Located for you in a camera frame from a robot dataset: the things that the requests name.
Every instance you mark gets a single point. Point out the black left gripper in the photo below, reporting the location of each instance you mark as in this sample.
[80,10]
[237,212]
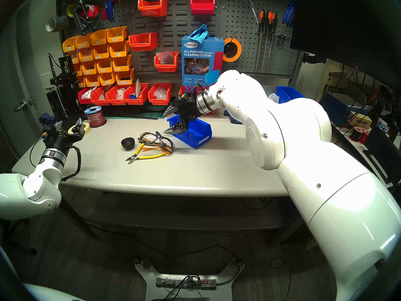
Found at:
[64,139]

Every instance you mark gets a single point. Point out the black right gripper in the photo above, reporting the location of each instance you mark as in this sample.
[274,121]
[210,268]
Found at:
[188,113]

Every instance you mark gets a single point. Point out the clear safety glasses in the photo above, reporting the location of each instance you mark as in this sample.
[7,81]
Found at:
[163,143]

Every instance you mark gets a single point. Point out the blue labelled storage bin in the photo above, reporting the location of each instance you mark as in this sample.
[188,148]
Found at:
[200,135]

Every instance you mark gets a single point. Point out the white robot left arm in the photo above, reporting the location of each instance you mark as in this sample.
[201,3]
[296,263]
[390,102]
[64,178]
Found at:
[28,190]

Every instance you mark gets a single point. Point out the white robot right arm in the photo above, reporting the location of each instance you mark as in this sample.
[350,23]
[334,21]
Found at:
[313,153]

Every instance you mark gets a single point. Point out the blue cleaning cloths box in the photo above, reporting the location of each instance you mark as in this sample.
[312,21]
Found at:
[197,65]

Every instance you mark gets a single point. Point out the green white tissue box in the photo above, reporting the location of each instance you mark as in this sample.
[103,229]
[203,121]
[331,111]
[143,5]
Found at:
[273,97]

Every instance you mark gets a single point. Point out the small cardboard box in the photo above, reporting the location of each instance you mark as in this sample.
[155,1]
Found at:
[361,121]

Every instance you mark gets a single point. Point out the beige masking tape roll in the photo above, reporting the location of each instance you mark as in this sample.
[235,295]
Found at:
[87,128]

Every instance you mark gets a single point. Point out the black bit holder tower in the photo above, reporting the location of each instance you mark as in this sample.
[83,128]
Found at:
[65,102]

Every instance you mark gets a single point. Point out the blue bench vise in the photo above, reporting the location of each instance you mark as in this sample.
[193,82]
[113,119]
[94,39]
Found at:
[47,119]

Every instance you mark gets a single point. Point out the red stackable parts bin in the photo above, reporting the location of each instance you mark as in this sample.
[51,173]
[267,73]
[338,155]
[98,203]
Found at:
[97,100]
[114,101]
[159,100]
[138,100]
[181,90]

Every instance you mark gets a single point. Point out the green cutting mat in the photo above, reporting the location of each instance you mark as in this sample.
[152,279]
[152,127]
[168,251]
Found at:
[147,114]

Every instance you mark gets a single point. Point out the crimson parts bin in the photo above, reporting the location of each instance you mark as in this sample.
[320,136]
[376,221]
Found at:
[84,99]

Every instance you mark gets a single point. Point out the clear plastic bag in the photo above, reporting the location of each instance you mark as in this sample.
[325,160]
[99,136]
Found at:
[160,92]
[165,57]

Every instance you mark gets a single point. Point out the white printed parts bag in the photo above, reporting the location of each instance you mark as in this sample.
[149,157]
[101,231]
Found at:
[87,93]

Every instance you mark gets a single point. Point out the clear screw bag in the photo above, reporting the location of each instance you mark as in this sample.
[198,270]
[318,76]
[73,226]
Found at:
[100,93]

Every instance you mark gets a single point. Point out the orange bin label ending 8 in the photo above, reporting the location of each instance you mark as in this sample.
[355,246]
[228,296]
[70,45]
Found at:
[82,82]

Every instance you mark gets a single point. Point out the black metal press stand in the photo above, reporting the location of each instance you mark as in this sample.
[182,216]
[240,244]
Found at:
[64,79]

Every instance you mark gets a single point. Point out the white paper packet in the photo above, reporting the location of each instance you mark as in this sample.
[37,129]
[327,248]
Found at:
[138,85]

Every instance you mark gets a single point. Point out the orange bin labelled M2.5-6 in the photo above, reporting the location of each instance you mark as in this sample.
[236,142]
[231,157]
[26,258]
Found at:
[92,81]

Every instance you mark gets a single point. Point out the red louvre bin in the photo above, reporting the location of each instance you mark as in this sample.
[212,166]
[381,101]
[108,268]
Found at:
[166,66]
[153,8]
[143,44]

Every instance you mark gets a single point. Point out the orange bin unreadable label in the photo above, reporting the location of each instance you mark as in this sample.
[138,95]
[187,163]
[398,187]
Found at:
[79,70]

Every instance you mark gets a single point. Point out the clear parts packets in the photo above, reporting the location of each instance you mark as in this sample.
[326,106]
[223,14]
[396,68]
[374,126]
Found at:
[120,93]

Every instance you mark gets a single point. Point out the orange bin labelled M2.5-5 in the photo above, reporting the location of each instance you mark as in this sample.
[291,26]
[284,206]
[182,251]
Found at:
[107,79]

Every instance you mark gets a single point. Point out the orange bin labelled M3-12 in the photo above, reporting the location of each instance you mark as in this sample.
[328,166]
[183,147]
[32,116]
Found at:
[89,68]

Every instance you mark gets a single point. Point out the black soldering iron pen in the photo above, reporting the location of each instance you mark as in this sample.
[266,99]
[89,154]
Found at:
[50,65]

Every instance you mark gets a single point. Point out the orange bin labelled M4-0.7 HEX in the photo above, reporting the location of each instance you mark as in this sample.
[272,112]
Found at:
[124,77]

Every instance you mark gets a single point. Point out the orange bin with plastic cover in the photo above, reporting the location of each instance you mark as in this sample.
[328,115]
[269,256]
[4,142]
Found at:
[74,56]

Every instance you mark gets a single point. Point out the orange bin labelled M3-8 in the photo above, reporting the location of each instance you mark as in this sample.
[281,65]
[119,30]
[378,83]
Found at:
[104,66]

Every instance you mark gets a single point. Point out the orange bin labelled M4X4X6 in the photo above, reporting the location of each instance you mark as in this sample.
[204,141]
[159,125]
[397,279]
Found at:
[85,55]

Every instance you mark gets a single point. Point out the orange bin labelled M3-6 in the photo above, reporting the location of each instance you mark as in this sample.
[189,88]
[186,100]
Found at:
[121,63]

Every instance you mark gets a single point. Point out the orange bin labelled M4-6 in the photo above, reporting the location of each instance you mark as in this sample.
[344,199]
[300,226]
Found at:
[101,52]

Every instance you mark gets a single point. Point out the orange bin labelled M3X5X4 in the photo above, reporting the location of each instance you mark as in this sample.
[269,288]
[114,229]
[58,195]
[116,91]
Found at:
[69,44]

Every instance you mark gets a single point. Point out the orange bin labelled M3X8 BAD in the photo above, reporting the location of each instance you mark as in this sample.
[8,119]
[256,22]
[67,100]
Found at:
[83,41]

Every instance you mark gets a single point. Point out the orange bin labelled M3-4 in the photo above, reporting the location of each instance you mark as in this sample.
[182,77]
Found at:
[118,49]

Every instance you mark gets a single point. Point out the blue microfibre cloth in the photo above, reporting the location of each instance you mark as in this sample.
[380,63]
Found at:
[200,34]

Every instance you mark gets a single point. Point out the dark grey tool panel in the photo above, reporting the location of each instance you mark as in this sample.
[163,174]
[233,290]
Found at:
[175,27]

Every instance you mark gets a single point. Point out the orange tape roll on pegboard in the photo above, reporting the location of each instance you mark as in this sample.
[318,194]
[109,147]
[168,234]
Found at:
[238,51]

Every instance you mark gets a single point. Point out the dark grey C-clamp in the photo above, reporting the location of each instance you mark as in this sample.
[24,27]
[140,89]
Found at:
[80,24]
[94,24]

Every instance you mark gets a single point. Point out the orange bin labelled M3X6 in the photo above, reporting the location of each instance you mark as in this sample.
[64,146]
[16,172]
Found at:
[116,34]

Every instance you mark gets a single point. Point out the yellow tape roll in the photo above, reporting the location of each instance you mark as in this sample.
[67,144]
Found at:
[70,10]

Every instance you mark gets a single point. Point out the red white tape roll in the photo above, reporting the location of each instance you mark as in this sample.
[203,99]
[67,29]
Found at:
[92,12]

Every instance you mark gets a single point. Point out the crimson louvre bin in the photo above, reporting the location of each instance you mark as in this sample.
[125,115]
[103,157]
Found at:
[202,7]

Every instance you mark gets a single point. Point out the orange black screwdriver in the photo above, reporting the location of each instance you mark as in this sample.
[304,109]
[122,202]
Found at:
[261,18]
[269,19]
[274,21]

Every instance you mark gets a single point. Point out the blue spring clamps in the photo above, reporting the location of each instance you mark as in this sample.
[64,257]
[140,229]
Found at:
[289,10]

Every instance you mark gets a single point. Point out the black power strip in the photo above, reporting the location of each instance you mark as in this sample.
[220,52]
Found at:
[175,283]

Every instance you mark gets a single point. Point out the dark blue case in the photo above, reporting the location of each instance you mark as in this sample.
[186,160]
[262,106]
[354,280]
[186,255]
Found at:
[341,110]

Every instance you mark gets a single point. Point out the white robot torso shell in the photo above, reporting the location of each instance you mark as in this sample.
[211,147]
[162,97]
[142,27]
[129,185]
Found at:
[47,295]

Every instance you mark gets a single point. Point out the black monitor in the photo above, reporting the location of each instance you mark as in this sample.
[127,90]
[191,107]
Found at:
[344,27]

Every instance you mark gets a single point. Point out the black flat device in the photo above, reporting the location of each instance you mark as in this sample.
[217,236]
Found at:
[388,153]

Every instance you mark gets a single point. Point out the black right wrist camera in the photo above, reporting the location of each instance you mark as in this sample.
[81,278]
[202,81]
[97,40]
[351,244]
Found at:
[185,99]

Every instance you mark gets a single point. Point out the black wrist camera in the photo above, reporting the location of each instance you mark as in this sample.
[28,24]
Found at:
[185,99]
[45,135]

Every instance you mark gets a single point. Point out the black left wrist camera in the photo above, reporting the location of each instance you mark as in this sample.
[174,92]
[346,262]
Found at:
[45,135]

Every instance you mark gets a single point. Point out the silver duct tape roll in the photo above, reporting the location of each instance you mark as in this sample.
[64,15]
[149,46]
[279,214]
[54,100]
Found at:
[58,23]

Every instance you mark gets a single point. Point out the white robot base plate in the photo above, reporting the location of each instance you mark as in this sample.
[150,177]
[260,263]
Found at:
[150,291]

